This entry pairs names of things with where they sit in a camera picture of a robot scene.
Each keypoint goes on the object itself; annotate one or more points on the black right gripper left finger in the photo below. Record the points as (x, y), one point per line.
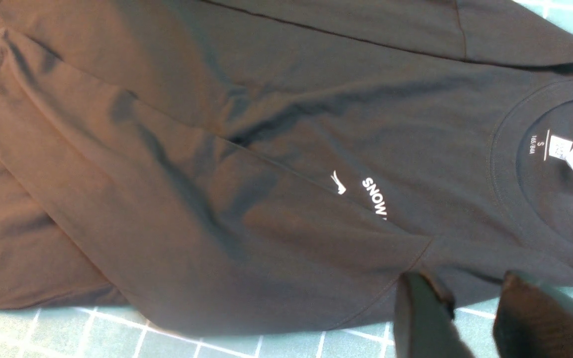
(424, 319)

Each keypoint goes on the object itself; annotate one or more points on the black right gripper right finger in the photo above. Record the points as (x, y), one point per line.
(533, 319)

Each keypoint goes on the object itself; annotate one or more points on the dark gray long-sleeve top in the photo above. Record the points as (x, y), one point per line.
(252, 167)

